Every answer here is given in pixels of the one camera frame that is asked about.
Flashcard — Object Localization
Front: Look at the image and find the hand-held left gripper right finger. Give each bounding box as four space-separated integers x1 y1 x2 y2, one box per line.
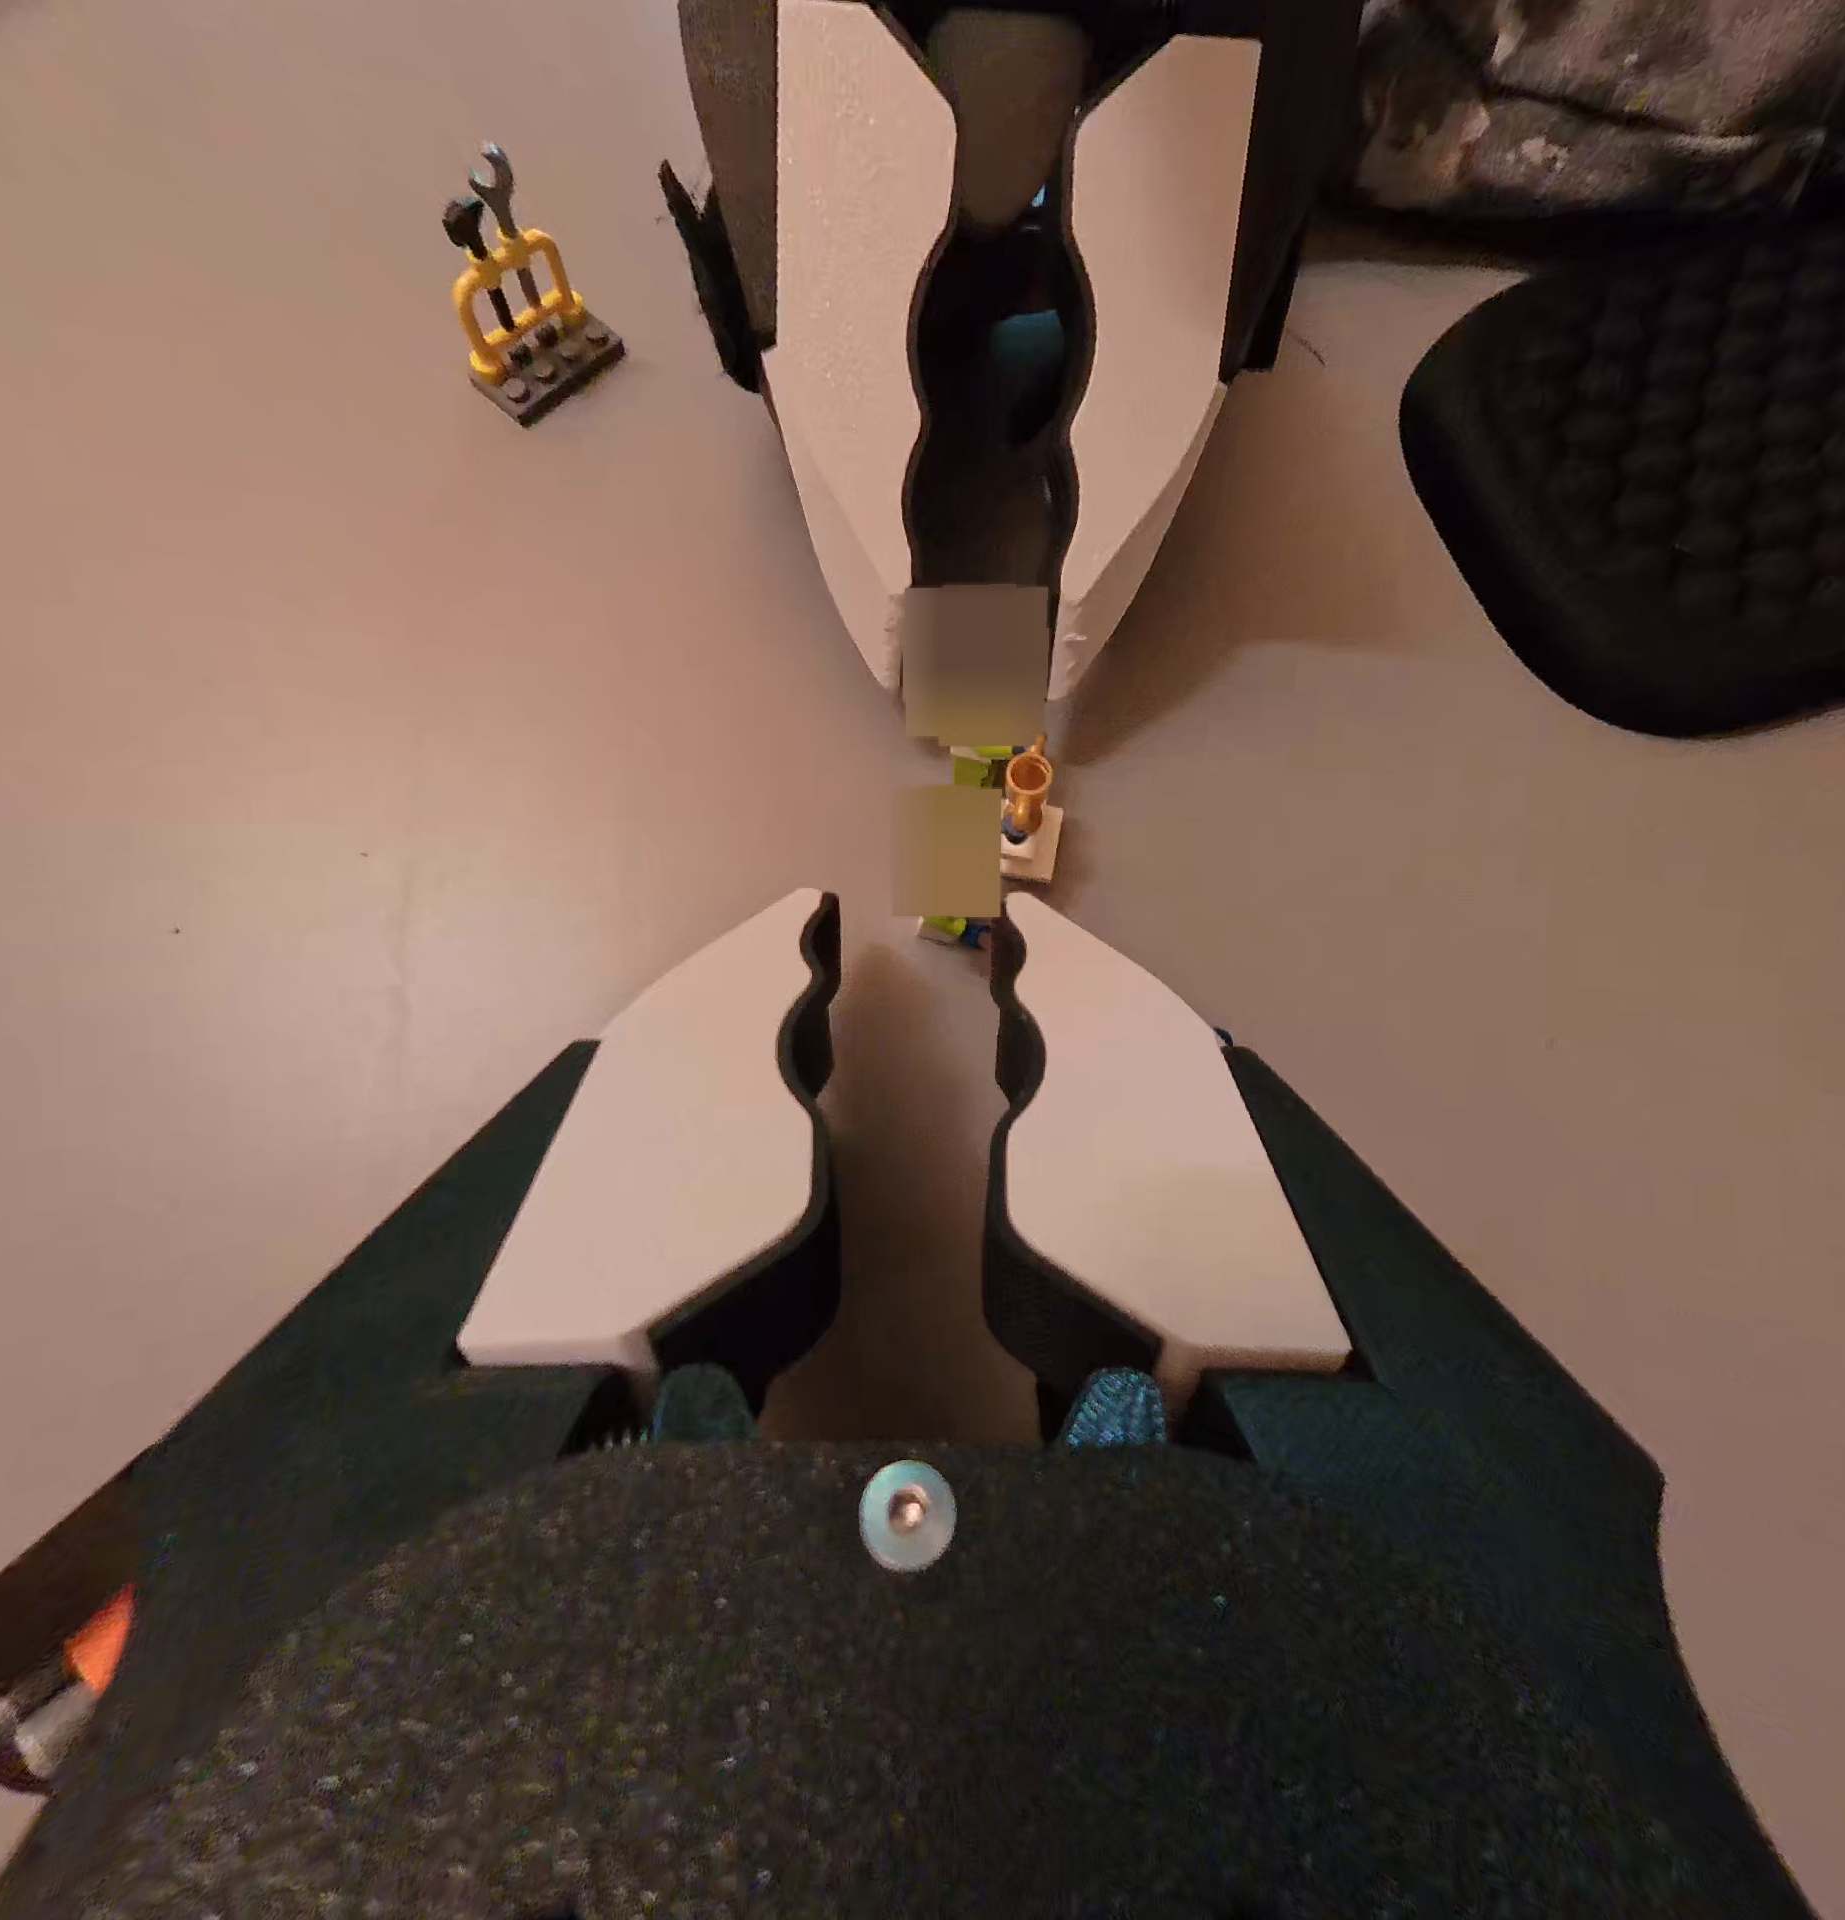
987 895 1357 1383

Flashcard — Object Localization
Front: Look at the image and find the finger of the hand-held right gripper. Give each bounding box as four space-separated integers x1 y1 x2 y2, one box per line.
1037 31 1266 706
775 0 961 706

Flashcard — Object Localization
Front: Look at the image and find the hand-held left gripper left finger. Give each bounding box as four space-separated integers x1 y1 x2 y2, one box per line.
455 892 843 1375

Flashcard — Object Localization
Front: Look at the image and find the small yellow lego piece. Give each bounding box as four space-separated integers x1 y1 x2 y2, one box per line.
450 226 599 380

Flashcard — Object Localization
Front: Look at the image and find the orange lego race car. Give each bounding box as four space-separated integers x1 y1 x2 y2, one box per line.
0 1465 151 1803

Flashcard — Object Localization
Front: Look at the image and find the person's right forearm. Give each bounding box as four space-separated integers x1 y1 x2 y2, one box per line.
1352 0 1845 294

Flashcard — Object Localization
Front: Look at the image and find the black mesh office chair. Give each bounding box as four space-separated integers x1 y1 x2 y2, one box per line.
1400 206 1845 740

